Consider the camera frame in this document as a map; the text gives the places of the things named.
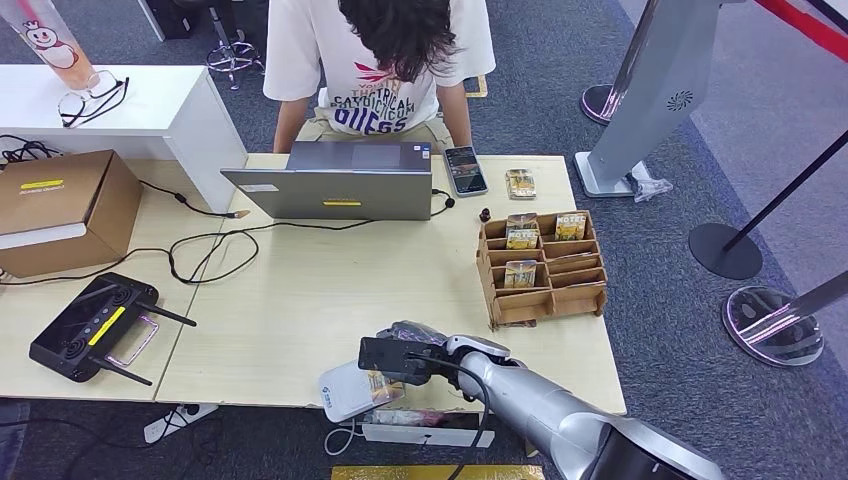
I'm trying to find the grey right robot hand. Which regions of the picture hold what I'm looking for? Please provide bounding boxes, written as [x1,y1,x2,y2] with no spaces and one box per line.
[376,320,452,347]

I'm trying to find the wooden card organiser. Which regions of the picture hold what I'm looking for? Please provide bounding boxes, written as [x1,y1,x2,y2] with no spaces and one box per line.
[475,210,609,329]

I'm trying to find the person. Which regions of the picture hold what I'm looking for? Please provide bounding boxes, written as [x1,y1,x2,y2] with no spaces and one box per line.
[262,0,497,155]

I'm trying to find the pink wrapped package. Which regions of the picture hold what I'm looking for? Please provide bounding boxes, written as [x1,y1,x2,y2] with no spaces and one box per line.
[364,408,482,429]

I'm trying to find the long white power strip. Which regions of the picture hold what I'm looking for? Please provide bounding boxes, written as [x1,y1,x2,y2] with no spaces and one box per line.
[360,423,496,450]

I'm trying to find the shiny yellow floor tape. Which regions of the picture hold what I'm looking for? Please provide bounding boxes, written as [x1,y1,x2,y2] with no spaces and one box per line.
[331,464,546,480]

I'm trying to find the grey laptop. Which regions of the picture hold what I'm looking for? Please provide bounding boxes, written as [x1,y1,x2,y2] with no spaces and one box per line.
[220,140,435,222]

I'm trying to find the black smartphone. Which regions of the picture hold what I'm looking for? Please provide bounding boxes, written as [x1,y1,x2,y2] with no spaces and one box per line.
[443,145,490,199]

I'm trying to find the stack of hotel cards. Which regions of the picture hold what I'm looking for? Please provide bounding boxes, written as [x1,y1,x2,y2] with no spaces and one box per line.
[505,168,538,201]

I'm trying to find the clear plastic wrap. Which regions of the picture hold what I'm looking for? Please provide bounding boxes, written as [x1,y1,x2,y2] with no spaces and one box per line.
[625,173,674,203]

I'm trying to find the clear purple-edged sleeve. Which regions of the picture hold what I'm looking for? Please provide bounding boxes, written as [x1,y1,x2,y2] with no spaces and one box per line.
[105,314,161,370]

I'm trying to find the chrome stanchion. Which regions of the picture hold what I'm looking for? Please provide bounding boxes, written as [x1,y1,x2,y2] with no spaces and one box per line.
[580,0,664,127]
[722,270,848,369]

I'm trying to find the black stanchion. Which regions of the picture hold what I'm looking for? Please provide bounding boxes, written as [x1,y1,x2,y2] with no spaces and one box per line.
[688,129,848,281]

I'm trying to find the chrome stool base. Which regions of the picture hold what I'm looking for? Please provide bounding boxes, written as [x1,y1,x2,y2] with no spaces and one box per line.
[206,6,265,91]

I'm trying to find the black controller with antennas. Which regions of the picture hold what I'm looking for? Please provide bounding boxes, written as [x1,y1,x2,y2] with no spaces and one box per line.
[29,272,198,388]

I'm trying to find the white cabinet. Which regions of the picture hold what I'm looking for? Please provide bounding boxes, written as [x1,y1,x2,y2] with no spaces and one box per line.
[0,64,248,215]

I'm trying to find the silver kiosk stand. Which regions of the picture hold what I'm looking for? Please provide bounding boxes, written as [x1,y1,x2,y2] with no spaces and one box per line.
[574,0,723,200]

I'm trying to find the brown cardboard box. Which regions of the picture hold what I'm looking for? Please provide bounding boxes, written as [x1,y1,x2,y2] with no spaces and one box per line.
[0,149,144,280]

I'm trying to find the black-framed glasses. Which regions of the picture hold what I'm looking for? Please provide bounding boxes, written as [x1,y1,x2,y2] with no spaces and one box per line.
[58,69,131,129]

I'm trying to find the pink snowman drink cup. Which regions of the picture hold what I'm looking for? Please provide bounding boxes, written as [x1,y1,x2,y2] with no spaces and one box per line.
[0,0,101,91]

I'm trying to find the red barrier belt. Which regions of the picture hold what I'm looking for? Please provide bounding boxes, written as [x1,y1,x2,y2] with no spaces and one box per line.
[755,0,848,64]

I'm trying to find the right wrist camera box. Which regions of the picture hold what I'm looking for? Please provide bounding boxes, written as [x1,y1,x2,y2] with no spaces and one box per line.
[358,336,439,388]

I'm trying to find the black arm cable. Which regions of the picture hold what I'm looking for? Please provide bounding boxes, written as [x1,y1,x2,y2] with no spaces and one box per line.
[407,354,493,480]

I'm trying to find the white cable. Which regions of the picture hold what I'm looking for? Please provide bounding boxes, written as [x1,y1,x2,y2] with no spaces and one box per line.
[323,423,366,457]

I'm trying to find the long black looped cable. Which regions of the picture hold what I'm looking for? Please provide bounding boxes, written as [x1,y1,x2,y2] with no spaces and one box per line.
[0,218,376,287]

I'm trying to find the black cable with brown plug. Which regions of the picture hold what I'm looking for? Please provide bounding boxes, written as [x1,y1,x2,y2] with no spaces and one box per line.
[139,180,252,220]

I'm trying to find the black cable bundle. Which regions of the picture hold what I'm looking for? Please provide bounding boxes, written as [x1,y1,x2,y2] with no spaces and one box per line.
[0,134,64,166]

